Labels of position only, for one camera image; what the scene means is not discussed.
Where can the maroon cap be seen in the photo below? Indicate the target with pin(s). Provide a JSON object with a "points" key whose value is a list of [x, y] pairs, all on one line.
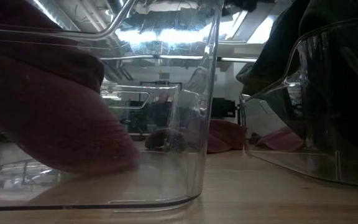
{"points": [[57, 124], [225, 137]]}

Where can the person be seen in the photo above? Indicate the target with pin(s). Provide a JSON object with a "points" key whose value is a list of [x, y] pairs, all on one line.
{"points": [[163, 109]]}

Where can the clear plastic bin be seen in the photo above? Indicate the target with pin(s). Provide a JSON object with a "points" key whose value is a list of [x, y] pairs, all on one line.
{"points": [[194, 174], [337, 168]]}

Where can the black screen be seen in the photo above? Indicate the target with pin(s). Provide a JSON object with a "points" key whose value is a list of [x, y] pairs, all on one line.
{"points": [[224, 107]]}

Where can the long ceiling light strip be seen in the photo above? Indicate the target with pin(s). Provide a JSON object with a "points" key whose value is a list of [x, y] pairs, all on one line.
{"points": [[235, 59]]}

